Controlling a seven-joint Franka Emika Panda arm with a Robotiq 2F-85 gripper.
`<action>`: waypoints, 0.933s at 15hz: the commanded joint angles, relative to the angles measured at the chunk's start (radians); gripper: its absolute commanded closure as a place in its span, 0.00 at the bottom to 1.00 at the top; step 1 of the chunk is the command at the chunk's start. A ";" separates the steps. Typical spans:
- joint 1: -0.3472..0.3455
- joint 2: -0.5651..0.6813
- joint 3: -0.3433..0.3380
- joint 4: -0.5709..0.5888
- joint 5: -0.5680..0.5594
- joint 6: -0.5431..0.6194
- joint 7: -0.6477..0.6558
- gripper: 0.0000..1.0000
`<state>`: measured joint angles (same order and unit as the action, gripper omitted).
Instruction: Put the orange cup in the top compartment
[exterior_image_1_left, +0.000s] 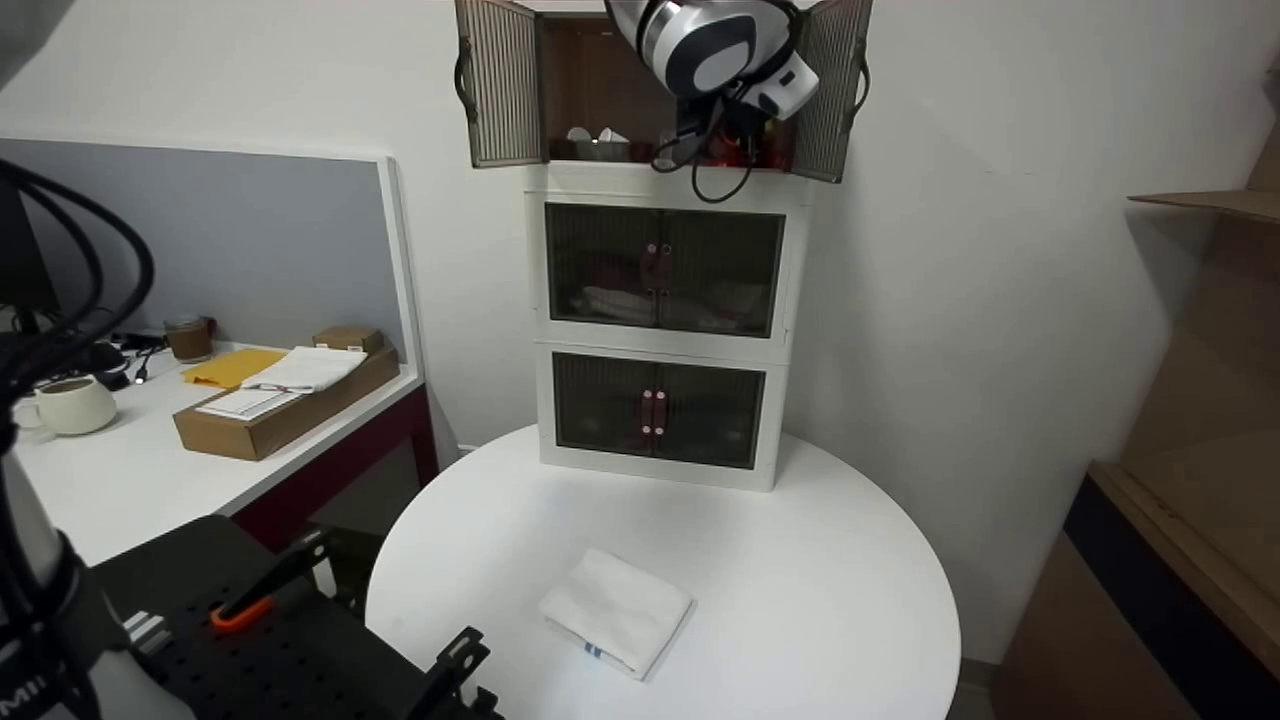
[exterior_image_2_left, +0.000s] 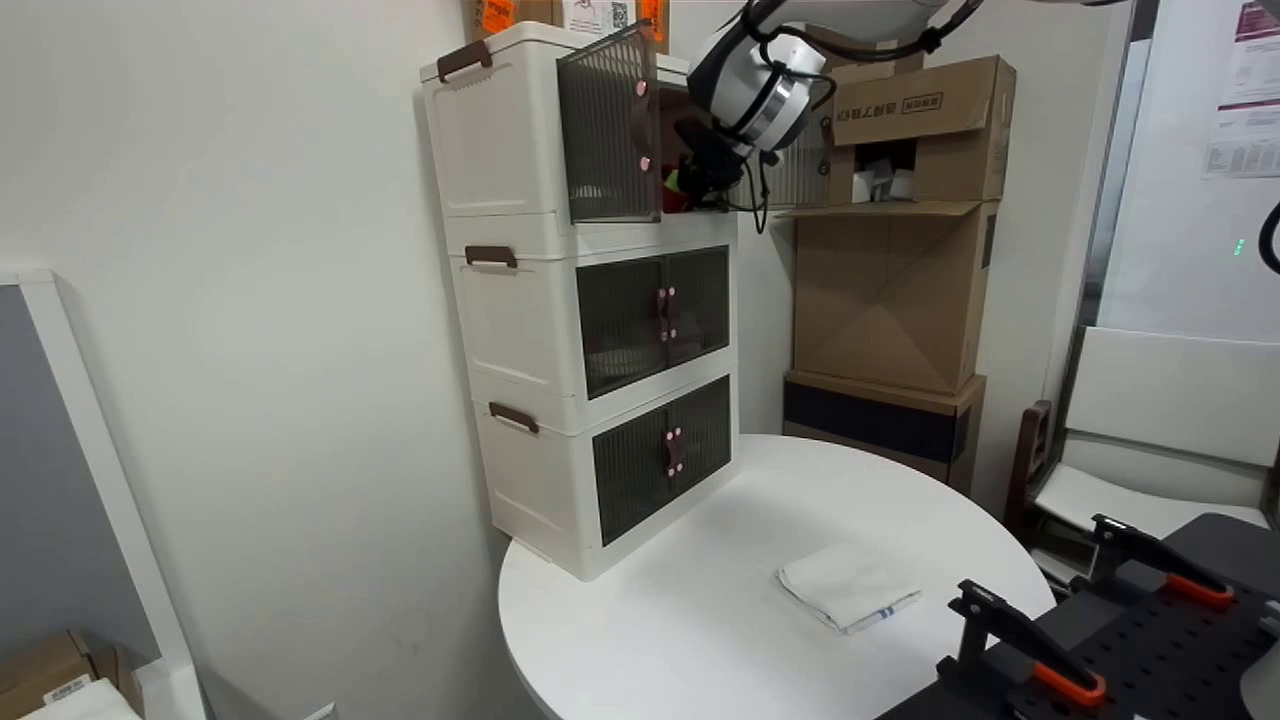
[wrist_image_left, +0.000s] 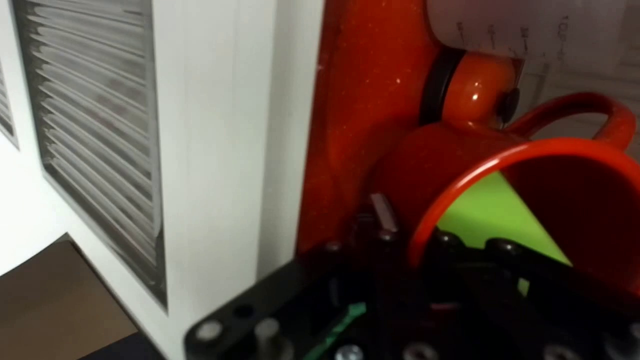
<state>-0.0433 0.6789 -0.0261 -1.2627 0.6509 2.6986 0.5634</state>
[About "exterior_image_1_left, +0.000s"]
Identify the small brown object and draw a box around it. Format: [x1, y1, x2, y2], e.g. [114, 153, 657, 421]
[165, 313, 218, 366]

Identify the large brown cardboard box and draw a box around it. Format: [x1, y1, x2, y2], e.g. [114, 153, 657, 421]
[1102, 115, 1280, 644]

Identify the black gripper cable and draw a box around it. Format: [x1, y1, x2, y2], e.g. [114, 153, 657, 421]
[646, 96, 770, 207]

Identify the white folded cloth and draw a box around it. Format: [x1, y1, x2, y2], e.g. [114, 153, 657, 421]
[534, 544, 697, 686]

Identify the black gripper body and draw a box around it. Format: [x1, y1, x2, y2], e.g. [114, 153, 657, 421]
[659, 88, 774, 170]

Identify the black red clamp tool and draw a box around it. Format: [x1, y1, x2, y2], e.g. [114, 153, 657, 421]
[90, 515, 455, 720]

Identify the white desk with maroon front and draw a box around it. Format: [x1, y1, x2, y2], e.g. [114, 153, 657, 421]
[0, 336, 445, 573]

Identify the open-flap cardboard box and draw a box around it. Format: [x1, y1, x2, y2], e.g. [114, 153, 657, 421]
[1122, 126, 1280, 228]

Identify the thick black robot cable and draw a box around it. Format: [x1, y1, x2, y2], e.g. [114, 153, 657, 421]
[0, 156, 159, 405]

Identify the flat open cardboard box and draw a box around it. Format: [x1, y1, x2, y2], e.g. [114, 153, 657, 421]
[167, 336, 406, 463]

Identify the cardboard box with black band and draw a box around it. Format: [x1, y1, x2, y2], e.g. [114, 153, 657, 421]
[990, 460, 1280, 720]

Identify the tinted cabinet door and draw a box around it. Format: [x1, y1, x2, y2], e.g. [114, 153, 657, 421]
[452, 0, 547, 171]
[789, 0, 875, 187]

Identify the white paper sheet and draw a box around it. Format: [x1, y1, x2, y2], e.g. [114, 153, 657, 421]
[197, 344, 371, 424]

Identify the white three-tier storage cabinet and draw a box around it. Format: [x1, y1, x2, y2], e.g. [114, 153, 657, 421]
[452, 0, 875, 497]

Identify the white item inside cabinet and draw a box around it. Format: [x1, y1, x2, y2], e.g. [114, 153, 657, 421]
[559, 121, 637, 165]

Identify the black clamp with orange handle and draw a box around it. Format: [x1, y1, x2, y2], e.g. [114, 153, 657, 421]
[405, 620, 506, 720]
[205, 527, 337, 642]

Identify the yellow envelope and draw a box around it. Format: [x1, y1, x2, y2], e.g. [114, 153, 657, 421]
[175, 344, 293, 395]

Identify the grey partition with white frame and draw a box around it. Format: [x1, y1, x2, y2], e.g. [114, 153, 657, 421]
[0, 136, 429, 471]

